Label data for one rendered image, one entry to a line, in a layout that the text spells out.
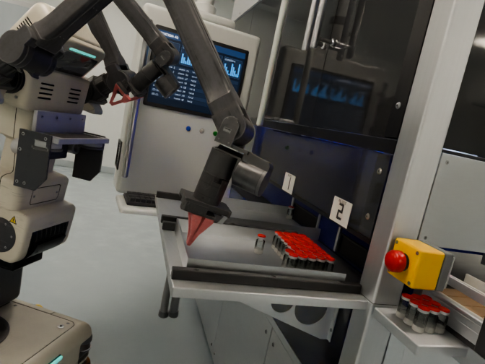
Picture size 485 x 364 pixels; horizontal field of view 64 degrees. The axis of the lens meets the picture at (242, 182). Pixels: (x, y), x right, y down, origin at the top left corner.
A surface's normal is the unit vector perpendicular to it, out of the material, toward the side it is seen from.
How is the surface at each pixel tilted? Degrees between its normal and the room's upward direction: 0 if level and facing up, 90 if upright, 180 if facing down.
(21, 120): 90
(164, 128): 90
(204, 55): 81
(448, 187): 90
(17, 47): 82
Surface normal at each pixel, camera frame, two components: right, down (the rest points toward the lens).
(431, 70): -0.95, -0.15
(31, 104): 0.92, 0.36
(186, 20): -0.23, -0.07
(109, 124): 0.26, 0.20
